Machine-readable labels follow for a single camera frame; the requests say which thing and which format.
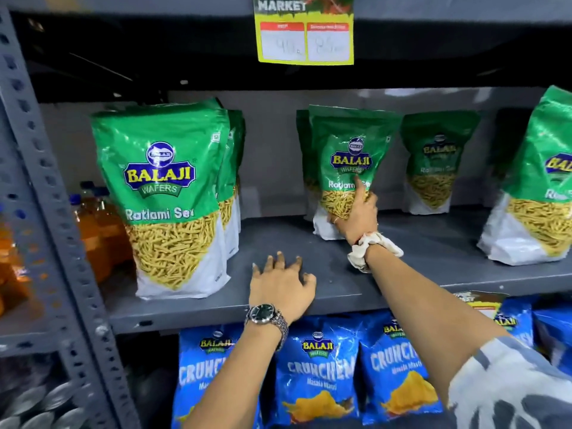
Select person's left hand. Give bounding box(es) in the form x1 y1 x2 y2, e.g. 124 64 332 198
249 251 317 325

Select person's right hand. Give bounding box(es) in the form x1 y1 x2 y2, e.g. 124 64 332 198
328 174 380 246

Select green snack packet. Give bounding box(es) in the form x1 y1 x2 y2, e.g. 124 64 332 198
308 105 403 241

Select person's right forearm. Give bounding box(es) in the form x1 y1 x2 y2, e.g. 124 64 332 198
366 245 508 400

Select person's left forearm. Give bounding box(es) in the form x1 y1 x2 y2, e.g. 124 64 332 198
182 324 287 429

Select grey metal shelf rack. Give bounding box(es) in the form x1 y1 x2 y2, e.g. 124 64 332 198
0 0 572 429

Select silver metal wristwatch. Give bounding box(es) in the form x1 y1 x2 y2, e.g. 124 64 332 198
244 303 289 352

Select white fabric scrunchie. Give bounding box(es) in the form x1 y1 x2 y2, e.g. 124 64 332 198
347 232 405 274

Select blue snack packet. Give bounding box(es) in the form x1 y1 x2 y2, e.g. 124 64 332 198
273 315 363 428
532 299 572 369
172 324 264 429
357 310 444 425
494 297 537 349

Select orange drink bottle blue cap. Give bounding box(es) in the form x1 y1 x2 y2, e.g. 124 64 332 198
69 194 111 283
91 187 134 265

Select row of green packets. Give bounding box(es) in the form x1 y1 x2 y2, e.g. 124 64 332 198
91 85 572 301

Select yellow price sign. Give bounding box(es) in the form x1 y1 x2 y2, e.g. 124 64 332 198
253 0 355 66

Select grey slotted rack upright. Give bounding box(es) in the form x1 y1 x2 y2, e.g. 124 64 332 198
0 4 142 429

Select pile of silver tins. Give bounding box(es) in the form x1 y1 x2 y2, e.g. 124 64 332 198
0 379 91 429

